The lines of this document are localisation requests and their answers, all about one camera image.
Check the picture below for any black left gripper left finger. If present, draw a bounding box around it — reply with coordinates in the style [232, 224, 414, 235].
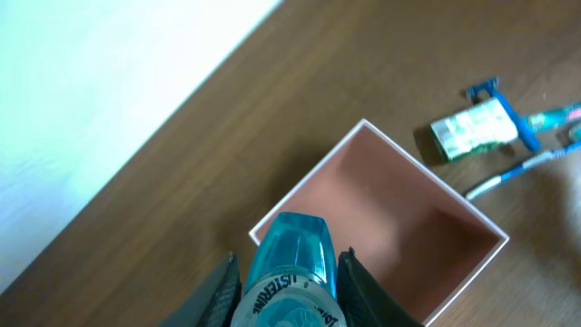
[160, 253, 241, 327]

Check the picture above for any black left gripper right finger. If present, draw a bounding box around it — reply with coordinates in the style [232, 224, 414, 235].
[337, 248, 423, 327]

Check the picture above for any teal mouthwash bottle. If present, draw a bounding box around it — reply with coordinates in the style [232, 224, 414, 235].
[231, 212, 347, 327]

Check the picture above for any white square cardboard box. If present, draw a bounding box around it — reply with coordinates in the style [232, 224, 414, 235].
[249, 119, 509, 326]

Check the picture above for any green white soap packet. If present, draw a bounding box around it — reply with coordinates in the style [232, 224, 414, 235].
[430, 97, 518, 162]

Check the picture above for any blue white toothbrush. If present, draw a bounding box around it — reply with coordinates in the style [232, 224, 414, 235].
[465, 141, 580, 201]

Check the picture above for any blue disposable razor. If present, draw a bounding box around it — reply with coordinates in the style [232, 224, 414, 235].
[466, 77, 541, 152]

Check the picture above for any green toothpaste tube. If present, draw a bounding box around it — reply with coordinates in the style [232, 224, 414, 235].
[524, 103, 580, 134]

